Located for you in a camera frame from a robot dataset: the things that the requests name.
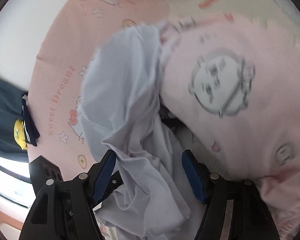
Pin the pink cartoon print pajama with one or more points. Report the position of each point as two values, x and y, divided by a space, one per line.
235 83

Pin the yellow plush toy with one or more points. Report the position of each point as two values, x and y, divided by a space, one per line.
19 134

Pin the white shirt navy trim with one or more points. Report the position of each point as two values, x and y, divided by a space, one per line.
119 111

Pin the dark teal curtain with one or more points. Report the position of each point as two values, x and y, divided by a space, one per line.
11 109

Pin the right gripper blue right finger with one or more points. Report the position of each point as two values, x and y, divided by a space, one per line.
214 191

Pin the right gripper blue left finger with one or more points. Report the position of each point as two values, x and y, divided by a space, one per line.
85 191

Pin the pink cream Hello Kitty blanket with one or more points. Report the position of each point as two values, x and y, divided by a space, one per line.
70 43

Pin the navy white-striped folded garment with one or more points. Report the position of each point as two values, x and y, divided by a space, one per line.
30 130

